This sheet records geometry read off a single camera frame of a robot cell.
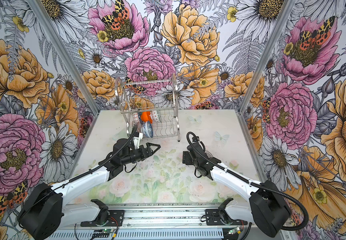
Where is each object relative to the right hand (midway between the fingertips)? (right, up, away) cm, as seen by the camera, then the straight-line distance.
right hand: (189, 158), depth 86 cm
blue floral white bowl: (-25, +16, +8) cm, 31 cm away
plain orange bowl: (-28, +25, +16) cm, 41 cm away
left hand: (-18, +4, -5) cm, 19 cm away
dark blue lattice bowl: (-32, +25, +16) cm, 44 cm away
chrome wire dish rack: (-30, +33, +37) cm, 58 cm away
